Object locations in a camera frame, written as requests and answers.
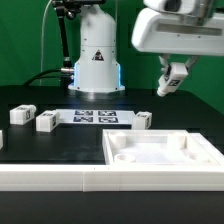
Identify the black camera stand pole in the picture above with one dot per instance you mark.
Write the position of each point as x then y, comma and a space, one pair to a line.
69, 9

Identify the white marker tag sheet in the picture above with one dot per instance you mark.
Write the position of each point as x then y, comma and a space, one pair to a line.
78, 116

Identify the white square table top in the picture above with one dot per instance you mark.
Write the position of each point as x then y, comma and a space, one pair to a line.
158, 147

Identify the white part at left edge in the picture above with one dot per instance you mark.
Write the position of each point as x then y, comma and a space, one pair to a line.
1, 139

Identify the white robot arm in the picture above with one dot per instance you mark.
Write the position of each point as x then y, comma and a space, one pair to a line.
97, 72

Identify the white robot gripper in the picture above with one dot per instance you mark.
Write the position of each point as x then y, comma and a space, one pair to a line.
165, 33

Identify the white L-shaped obstacle fence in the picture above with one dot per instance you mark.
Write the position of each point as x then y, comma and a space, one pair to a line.
65, 161

